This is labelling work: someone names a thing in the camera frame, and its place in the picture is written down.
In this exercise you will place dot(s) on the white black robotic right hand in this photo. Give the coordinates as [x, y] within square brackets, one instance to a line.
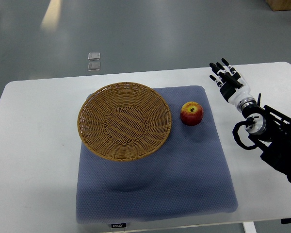
[232, 85]

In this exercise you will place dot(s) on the red apple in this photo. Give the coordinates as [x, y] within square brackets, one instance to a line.
[191, 113]

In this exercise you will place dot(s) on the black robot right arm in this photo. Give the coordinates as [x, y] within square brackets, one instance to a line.
[267, 129]

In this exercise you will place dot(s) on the brown wicker basket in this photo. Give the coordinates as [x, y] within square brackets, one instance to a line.
[124, 122]

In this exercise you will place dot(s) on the wooden box corner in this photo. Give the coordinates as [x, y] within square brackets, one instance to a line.
[279, 5]

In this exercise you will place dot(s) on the blue-grey padded mat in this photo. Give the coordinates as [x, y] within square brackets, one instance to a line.
[187, 176]

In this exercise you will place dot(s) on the white table leg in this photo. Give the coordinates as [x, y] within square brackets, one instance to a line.
[249, 227]

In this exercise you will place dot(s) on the lower floor socket plate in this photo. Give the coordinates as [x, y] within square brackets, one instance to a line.
[94, 66]

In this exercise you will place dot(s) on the floor socket plate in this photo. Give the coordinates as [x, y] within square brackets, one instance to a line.
[93, 56]
[94, 66]

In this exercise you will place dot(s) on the upper floor socket plate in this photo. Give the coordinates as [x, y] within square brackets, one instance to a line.
[93, 56]

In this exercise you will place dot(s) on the black table label tag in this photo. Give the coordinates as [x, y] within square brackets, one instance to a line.
[118, 225]

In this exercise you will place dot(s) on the black bracket under table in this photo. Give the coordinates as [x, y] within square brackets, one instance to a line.
[286, 221]

